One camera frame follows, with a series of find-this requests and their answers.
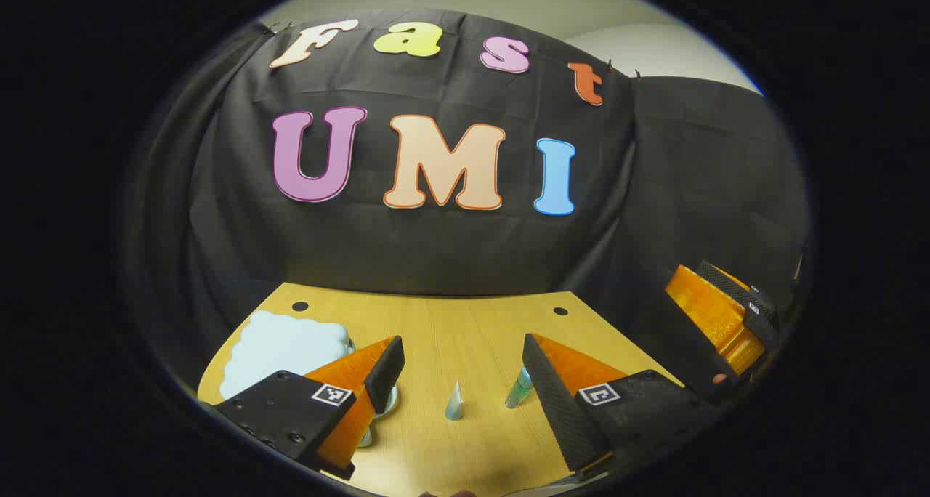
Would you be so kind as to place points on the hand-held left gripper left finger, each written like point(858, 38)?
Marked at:
point(389, 370)

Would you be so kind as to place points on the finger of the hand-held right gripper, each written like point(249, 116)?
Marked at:
point(712, 322)
point(748, 304)

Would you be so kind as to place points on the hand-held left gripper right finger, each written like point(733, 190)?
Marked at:
point(556, 402)

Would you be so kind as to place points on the green cream tube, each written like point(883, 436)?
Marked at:
point(517, 394)

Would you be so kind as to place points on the blue and white cream tube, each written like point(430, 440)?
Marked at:
point(455, 408)

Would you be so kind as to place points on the light blue cloud-shaped suitcase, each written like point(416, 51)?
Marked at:
point(276, 344)

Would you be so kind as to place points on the black backdrop cloth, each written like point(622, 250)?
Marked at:
point(450, 250)

